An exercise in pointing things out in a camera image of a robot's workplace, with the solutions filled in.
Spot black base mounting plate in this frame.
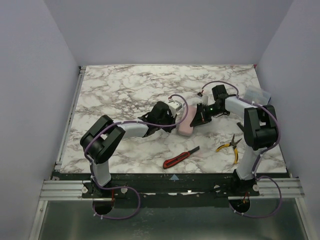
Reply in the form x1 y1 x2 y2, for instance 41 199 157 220
81 172 261 208

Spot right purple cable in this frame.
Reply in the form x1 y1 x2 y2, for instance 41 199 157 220
201 80 283 218

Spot small black comb part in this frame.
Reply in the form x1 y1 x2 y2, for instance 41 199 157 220
236 122 245 132

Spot red black utility knife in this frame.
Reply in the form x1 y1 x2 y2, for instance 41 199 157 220
162 146 200 170

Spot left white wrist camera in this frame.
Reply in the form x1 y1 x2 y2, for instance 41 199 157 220
167 99 183 117

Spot pink zippered umbrella case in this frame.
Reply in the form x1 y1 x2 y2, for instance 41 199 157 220
177 105 197 137

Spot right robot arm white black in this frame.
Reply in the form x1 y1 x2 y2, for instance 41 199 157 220
190 82 281 194

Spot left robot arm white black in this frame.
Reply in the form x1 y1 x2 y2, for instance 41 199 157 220
80 100 183 187

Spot purple cable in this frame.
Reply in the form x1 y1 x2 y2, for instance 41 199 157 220
83 93 190 220
201 80 283 218

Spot yellow handled pliers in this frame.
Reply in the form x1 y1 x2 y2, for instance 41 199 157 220
215 133 243 165

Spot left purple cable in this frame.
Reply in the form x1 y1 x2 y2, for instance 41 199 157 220
83 93 190 220

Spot aluminium frame rail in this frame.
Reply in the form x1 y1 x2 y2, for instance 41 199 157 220
40 178 305 201

